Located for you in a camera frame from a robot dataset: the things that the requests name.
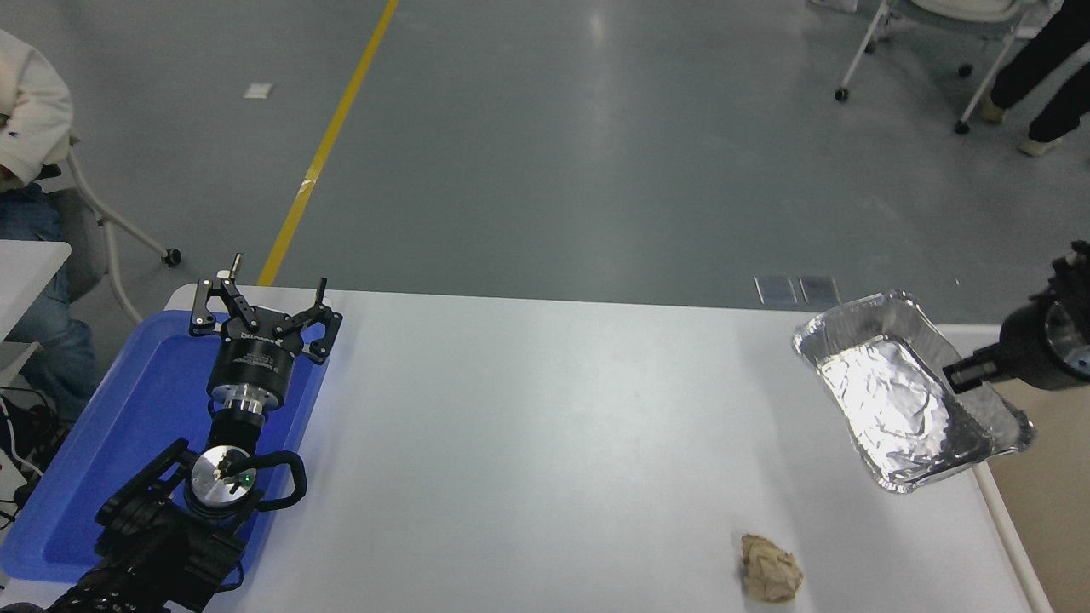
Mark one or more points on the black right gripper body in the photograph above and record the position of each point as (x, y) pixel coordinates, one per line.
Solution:
(1026, 349)

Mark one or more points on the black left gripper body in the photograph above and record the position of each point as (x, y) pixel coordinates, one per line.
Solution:
(254, 364)

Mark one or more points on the silver foil tray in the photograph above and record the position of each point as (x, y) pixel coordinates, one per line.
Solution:
(886, 400)

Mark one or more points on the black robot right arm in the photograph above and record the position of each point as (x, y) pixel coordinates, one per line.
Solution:
(1075, 340)

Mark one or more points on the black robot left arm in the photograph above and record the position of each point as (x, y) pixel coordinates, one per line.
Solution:
(213, 481)

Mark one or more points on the silver floor plate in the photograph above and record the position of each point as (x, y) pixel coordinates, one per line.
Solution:
(775, 292)
(819, 291)

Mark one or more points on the blue plastic tray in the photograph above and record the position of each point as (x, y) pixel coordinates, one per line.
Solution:
(145, 409)

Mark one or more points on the large pale bin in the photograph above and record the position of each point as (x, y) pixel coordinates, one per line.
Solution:
(1056, 511)

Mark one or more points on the small white side table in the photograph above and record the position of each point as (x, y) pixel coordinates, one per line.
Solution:
(25, 272)

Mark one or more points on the white paper scrap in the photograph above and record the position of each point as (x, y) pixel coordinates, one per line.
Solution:
(257, 90)

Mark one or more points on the crumpled tan paper ball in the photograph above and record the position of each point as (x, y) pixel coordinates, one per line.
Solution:
(771, 569)

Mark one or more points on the seated person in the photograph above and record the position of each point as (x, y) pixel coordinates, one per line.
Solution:
(30, 111)

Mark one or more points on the white frame wheeled chair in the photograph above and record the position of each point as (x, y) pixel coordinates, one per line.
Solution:
(841, 95)
(173, 257)

